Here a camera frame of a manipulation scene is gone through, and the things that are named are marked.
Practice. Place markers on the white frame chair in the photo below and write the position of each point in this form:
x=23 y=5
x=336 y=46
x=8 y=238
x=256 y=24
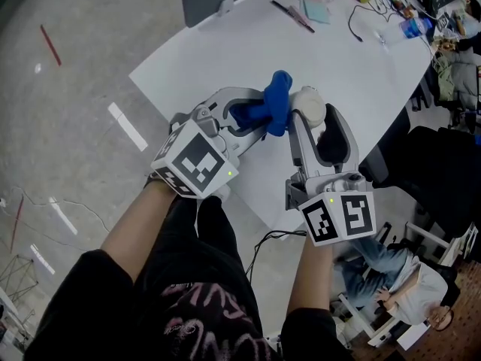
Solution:
x=424 y=235

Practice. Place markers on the blue cloth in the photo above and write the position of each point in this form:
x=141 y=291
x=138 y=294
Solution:
x=276 y=104

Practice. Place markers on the person's right forearm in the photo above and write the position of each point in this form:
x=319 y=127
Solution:
x=310 y=276

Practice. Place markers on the person's black printed clothing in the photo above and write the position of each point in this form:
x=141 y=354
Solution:
x=112 y=314

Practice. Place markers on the person's left forearm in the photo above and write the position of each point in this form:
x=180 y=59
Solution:
x=139 y=231

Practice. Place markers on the cream drink container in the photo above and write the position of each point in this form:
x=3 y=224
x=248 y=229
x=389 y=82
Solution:
x=310 y=107

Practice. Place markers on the black pen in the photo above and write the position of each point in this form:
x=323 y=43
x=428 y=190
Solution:
x=280 y=6

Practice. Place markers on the clear plastic water bottle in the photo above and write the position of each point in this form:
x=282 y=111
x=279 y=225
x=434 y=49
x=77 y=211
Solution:
x=411 y=28

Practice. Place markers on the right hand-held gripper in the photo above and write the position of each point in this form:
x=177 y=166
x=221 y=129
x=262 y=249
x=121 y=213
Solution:
x=338 y=216

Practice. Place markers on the black office chair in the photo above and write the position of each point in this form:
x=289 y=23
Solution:
x=439 y=171

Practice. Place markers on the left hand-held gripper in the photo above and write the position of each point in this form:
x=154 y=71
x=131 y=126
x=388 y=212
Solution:
x=195 y=160

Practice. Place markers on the teal notebook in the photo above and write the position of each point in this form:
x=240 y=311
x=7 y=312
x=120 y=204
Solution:
x=316 y=11

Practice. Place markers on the pink pen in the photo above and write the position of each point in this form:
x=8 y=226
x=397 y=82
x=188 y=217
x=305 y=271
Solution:
x=298 y=14

